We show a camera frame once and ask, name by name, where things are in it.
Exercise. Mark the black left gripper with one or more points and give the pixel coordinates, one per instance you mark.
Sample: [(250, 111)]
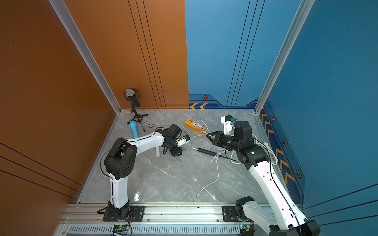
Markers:
[(177, 152)]

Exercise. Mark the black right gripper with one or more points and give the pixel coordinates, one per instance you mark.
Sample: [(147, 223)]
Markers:
[(219, 135)]

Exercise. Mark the pink usb charger block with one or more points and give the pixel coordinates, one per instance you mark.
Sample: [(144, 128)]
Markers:
[(199, 127)]

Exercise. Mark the black electric toothbrush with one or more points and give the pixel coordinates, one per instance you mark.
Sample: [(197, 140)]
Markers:
[(208, 152)]

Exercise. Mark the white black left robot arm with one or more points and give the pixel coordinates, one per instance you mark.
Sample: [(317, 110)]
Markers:
[(120, 160)]

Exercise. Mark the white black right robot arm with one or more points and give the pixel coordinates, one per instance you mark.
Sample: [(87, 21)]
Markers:
[(286, 219)]

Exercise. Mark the yellow power strip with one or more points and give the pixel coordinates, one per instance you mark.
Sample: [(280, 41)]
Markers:
[(192, 125)]

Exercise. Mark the blue toy microphone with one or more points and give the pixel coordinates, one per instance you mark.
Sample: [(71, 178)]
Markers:
[(133, 126)]

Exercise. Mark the right green circuit board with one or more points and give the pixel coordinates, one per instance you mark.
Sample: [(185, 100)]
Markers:
[(247, 230)]

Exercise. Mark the green circuit board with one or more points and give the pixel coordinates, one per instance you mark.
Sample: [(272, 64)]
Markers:
[(247, 230), (123, 229)]

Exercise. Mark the left green circuit board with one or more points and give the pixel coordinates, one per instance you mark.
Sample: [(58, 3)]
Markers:
[(123, 229)]

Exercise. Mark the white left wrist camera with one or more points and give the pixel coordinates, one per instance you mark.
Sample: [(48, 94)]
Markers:
[(183, 140)]

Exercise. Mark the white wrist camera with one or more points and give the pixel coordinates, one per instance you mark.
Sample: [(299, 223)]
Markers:
[(183, 140), (228, 124)]

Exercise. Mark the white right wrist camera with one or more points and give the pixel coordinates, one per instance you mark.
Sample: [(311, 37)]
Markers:
[(228, 124)]

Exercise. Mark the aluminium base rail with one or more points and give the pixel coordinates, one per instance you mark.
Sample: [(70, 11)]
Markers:
[(158, 219)]

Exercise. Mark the aluminium corner post right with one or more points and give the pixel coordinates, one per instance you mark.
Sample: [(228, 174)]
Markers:
[(291, 36)]

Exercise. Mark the aluminium corner post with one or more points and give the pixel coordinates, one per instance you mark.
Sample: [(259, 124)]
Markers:
[(291, 36), (72, 29)]

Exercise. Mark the aluminium corner post left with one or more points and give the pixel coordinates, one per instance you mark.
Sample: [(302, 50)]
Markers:
[(72, 29)]

